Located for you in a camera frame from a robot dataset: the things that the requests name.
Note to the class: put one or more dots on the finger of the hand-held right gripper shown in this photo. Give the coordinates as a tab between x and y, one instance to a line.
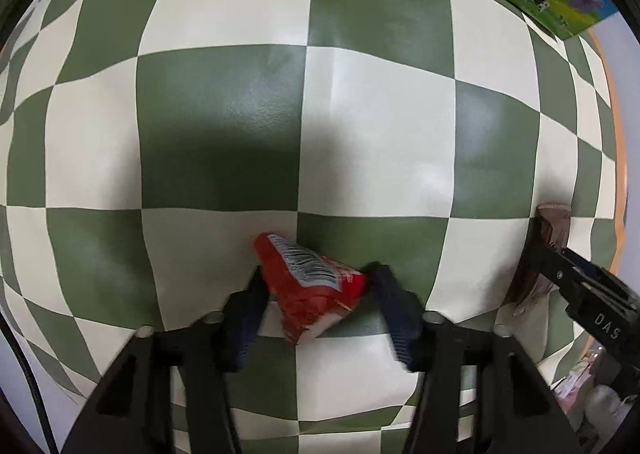
585	304
600	271

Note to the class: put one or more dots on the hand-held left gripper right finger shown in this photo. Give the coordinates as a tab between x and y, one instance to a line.
400	314

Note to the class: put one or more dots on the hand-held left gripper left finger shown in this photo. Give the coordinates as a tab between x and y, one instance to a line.
245	324

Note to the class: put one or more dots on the red snack packet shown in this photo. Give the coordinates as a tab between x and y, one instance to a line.
300	294

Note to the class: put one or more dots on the brown pink snack packet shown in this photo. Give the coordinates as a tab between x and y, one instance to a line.
552	224

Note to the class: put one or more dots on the grey soft object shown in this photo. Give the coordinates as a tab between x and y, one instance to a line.
607	406

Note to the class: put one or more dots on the green white checkered tablecloth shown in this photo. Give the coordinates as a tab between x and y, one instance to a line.
225	134

